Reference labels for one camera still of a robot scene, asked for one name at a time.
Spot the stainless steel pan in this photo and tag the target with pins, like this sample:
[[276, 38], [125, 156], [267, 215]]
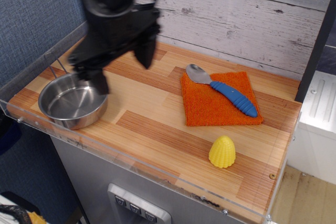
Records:
[[71, 102]]

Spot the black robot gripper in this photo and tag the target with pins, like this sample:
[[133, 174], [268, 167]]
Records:
[[114, 28]]

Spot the dark right vertical post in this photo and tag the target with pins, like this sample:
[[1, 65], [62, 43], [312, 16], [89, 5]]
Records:
[[317, 51]]

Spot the grey toy fridge cabinet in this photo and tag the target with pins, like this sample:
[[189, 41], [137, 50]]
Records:
[[91, 175]]

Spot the silver dispenser button panel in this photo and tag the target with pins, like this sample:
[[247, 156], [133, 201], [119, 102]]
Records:
[[137, 205]]

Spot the blue handled metal spoon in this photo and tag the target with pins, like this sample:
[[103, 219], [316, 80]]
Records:
[[240, 101]]

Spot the white aluminium rail block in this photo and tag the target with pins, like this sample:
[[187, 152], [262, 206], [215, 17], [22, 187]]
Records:
[[312, 149]]

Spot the clear acrylic table guard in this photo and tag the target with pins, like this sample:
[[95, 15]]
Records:
[[143, 129]]

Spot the orange knitted cloth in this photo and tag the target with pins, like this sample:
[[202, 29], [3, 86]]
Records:
[[205, 106]]

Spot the yellow plastic corn piece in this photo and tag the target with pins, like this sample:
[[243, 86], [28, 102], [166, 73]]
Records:
[[222, 153]]

